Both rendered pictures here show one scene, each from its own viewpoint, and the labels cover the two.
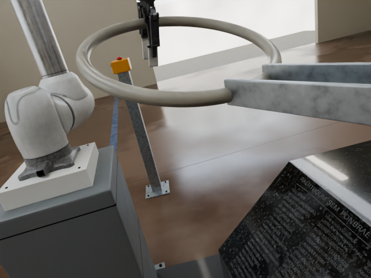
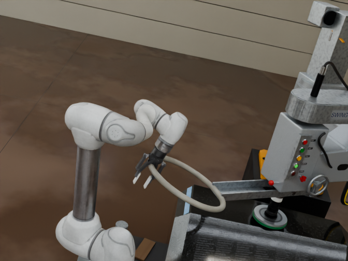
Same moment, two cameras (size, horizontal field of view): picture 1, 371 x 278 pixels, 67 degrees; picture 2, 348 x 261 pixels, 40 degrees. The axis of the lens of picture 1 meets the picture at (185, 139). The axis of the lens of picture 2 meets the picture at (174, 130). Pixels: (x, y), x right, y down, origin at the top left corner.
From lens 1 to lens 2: 265 cm
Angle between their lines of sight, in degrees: 78
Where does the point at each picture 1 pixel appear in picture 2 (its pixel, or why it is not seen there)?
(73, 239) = not seen: outside the picture
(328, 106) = (250, 196)
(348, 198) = (221, 217)
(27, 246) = not seen: outside the picture
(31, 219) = not seen: outside the picture
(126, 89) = (220, 208)
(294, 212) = (208, 230)
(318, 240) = (222, 234)
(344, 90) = (254, 192)
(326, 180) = (209, 214)
